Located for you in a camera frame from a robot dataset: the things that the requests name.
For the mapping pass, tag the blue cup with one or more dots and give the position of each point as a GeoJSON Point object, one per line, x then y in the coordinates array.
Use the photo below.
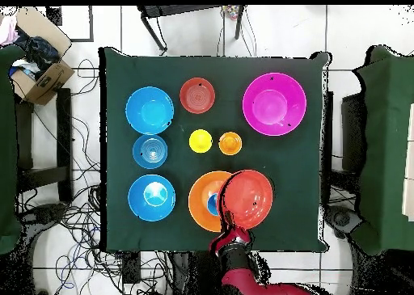
{"type": "Point", "coordinates": [212, 204]}

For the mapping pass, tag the colourful small item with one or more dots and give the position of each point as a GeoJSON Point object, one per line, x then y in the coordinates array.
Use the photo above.
{"type": "Point", "coordinates": [231, 12]}

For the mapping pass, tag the small red bowl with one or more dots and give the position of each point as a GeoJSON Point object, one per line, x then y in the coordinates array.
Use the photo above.
{"type": "Point", "coordinates": [197, 96]}

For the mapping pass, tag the small teal blue bowl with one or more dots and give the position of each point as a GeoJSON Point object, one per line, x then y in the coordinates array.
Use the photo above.
{"type": "Point", "coordinates": [150, 151]}

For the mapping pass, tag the green covered table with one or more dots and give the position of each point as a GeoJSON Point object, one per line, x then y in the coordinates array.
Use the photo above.
{"type": "Point", "coordinates": [6, 146]}
{"type": "Point", "coordinates": [385, 146]}

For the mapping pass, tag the thin black square frame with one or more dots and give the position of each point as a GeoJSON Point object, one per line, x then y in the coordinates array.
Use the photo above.
{"type": "Point", "coordinates": [91, 23]}

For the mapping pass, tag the wide red bowl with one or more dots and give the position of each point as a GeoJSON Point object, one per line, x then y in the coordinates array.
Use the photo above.
{"type": "Point", "coordinates": [249, 198]}

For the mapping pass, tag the yellow cup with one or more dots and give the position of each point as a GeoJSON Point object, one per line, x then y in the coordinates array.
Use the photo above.
{"type": "Point", "coordinates": [201, 141]}

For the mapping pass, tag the black stool frame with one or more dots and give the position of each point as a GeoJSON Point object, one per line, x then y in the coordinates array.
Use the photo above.
{"type": "Point", "coordinates": [181, 10]}

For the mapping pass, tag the black power box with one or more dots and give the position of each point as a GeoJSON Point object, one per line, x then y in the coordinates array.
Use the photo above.
{"type": "Point", "coordinates": [131, 267]}

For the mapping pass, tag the orange cup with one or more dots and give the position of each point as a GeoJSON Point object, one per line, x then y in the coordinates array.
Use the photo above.
{"type": "Point", "coordinates": [230, 143]}

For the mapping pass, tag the pink cloth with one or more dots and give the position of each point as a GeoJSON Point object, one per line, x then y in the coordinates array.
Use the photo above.
{"type": "Point", "coordinates": [8, 31]}

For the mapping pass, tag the large blue bowl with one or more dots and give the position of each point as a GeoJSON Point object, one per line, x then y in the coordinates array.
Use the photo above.
{"type": "Point", "coordinates": [149, 110]}
{"type": "Point", "coordinates": [151, 211]}

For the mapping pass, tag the black bench frame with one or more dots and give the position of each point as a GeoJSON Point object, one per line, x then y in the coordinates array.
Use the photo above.
{"type": "Point", "coordinates": [64, 139]}

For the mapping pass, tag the large pink bowl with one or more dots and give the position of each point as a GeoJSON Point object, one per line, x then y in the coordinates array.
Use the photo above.
{"type": "Point", "coordinates": [274, 104]}

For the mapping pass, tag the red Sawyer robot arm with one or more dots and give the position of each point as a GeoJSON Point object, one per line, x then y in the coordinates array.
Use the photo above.
{"type": "Point", "coordinates": [239, 275]}

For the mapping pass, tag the cardboard box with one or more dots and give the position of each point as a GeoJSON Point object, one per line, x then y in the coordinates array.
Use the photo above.
{"type": "Point", "coordinates": [48, 81]}

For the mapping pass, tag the dark green table cloth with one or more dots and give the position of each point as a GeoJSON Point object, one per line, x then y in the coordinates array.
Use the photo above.
{"type": "Point", "coordinates": [200, 68]}

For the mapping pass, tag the dark blue cloth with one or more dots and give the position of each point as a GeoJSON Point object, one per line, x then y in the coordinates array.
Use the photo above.
{"type": "Point", "coordinates": [38, 51]}

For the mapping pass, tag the large orange bowl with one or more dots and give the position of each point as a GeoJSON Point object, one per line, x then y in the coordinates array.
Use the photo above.
{"type": "Point", "coordinates": [200, 191]}

